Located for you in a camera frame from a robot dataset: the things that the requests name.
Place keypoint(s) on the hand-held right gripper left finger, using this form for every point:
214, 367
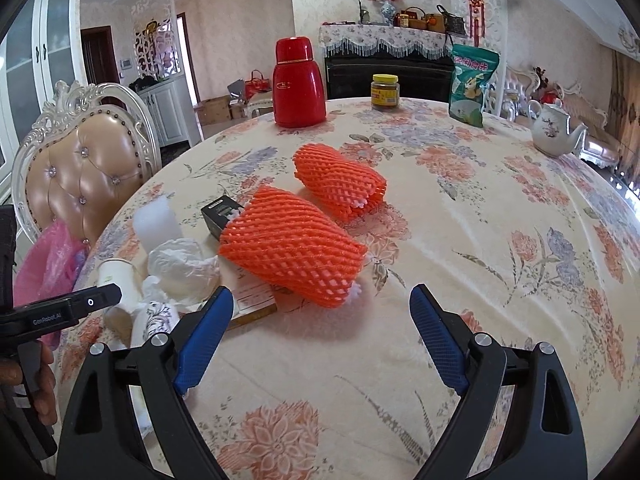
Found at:
205, 340

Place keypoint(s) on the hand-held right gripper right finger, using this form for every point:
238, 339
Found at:
440, 340

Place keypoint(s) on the pink plastic bag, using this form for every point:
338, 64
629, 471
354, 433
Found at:
47, 265

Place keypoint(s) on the orange foam fruit net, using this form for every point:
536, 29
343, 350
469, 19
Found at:
295, 245
340, 180

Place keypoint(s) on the person's left hand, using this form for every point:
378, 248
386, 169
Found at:
45, 385

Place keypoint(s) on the floral print paper cup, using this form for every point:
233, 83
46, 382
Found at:
152, 322

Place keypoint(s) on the brown cardboard with paper label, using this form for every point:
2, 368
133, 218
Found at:
250, 300

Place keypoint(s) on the crumpled white plastic bag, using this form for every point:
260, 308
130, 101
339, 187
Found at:
180, 270

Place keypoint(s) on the white paper cup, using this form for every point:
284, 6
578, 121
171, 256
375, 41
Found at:
117, 280

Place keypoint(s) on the black printed box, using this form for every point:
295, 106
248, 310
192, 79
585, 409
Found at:
215, 215

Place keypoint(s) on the white foam piece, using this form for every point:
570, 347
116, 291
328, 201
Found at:
155, 222

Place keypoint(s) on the white tufted leather chair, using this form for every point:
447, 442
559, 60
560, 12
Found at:
85, 170

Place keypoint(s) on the white low cabinet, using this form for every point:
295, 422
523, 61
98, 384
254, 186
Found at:
167, 115

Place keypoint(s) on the cardboard box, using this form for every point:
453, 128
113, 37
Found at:
212, 110

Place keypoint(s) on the white floral teapot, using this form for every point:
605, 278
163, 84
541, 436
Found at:
550, 130

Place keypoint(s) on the yellow lid glass jar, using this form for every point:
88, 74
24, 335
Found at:
385, 94

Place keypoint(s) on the white glass door wardrobe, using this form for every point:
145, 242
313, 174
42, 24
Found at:
50, 60

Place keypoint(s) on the dark wooden door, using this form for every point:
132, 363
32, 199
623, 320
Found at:
97, 65

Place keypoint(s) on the green snack bag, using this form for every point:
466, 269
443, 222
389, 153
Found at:
472, 85

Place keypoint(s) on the red bag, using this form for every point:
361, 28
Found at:
257, 82

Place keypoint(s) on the red thermos flask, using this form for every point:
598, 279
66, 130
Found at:
299, 90

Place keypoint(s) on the white ornate sofa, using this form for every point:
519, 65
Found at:
575, 105

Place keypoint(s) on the black cabinet with lace cloth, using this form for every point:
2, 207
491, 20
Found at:
350, 80

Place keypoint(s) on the white lattice screen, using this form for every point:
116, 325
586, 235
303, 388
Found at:
147, 35

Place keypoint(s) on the floral lace cloth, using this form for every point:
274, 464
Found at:
390, 37

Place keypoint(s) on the black handbag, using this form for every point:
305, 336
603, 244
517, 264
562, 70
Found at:
452, 21

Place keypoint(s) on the wicker basket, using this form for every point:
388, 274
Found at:
412, 19

